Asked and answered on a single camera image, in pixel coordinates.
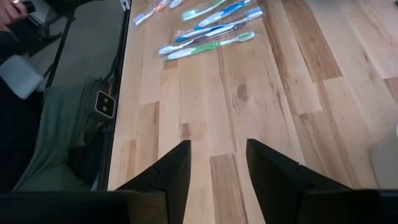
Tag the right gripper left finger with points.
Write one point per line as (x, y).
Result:
(177, 183)

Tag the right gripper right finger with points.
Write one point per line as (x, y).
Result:
(273, 183)

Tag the light grey plastic bin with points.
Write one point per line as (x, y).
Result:
(385, 161)

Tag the grey green fabric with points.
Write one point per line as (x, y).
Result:
(56, 130)

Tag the green wrapped toothbrush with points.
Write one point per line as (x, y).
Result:
(199, 12)
(202, 47)

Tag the purple wrapped toothbrush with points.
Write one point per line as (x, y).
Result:
(199, 39)

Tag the person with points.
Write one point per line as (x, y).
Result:
(15, 140)

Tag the black tripod stand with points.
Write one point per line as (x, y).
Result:
(63, 40)

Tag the white flat object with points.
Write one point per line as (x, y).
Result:
(18, 77)

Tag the black hand-held object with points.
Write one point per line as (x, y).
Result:
(29, 6)

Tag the person's hand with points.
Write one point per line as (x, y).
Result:
(11, 14)

